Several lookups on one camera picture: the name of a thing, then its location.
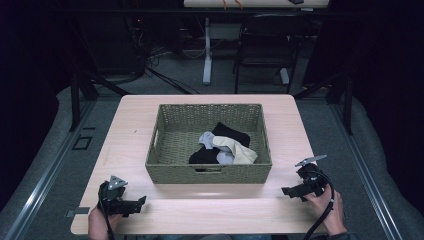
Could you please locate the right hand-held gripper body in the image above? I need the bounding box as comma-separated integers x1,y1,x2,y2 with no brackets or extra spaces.
294,154,331,198

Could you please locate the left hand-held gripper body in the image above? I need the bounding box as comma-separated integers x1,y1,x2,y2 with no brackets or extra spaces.
97,175,135,216

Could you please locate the person's right hand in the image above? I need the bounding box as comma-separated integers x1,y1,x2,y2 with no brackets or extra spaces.
302,183,348,237

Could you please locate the person's left hand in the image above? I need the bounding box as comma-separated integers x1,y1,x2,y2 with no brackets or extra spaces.
87,205,123,240

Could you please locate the grey tape strip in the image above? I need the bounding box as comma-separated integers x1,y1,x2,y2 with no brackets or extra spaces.
65,206,91,218

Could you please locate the black tape square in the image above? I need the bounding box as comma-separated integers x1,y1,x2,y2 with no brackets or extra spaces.
71,126,97,152

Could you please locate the cream sock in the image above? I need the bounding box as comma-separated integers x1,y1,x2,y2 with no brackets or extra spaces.
212,135,259,165

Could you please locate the woven green basket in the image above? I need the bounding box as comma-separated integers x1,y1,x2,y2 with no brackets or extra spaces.
145,103,273,185

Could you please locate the black sock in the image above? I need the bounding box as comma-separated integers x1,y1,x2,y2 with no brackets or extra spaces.
211,121,252,149
188,145,222,165

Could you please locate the black metal stand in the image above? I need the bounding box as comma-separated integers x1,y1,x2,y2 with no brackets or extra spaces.
293,71,354,136
68,71,132,132

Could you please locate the grey sock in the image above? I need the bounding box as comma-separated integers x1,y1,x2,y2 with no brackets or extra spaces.
198,130,236,166

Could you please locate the black folding chair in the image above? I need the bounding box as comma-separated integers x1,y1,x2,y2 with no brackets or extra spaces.
232,13,316,95

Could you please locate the white desk with metal legs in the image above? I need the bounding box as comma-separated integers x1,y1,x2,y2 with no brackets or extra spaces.
183,0,331,86

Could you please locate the metal floor rail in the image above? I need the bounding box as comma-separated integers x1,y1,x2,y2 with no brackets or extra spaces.
329,101,405,240
3,99,98,240

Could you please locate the bundle of floor cables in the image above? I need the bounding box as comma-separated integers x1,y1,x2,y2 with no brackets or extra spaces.
124,16,201,96

